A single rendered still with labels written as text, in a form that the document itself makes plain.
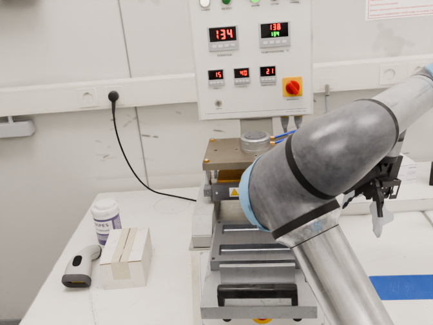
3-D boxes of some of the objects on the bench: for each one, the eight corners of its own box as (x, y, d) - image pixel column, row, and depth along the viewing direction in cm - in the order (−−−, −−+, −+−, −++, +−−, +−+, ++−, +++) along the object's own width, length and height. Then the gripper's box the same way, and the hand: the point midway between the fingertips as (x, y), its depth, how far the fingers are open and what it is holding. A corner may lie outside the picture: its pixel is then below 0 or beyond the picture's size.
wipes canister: (102, 235, 157) (93, 196, 151) (127, 234, 156) (120, 195, 151) (95, 250, 149) (86, 209, 143) (121, 248, 148) (113, 207, 143)
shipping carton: (116, 252, 147) (111, 228, 143) (155, 250, 146) (151, 226, 142) (100, 290, 129) (94, 264, 126) (145, 287, 129) (140, 261, 125)
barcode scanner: (83, 253, 148) (78, 231, 145) (107, 251, 147) (103, 230, 144) (62, 294, 129) (55, 271, 126) (89, 293, 129) (84, 269, 126)
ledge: (307, 179, 184) (307, 169, 182) (524, 166, 178) (526, 155, 177) (320, 216, 156) (320, 205, 154) (577, 202, 151) (580, 189, 149)
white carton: (341, 178, 172) (342, 160, 169) (399, 169, 174) (400, 151, 171) (356, 192, 160) (357, 173, 158) (417, 182, 163) (419, 164, 160)
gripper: (428, 168, 106) (404, 240, 114) (373, 138, 123) (356, 202, 131) (399, 169, 103) (377, 244, 111) (347, 138, 120) (331, 205, 128)
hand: (357, 223), depth 120 cm, fingers open, 14 cm apart
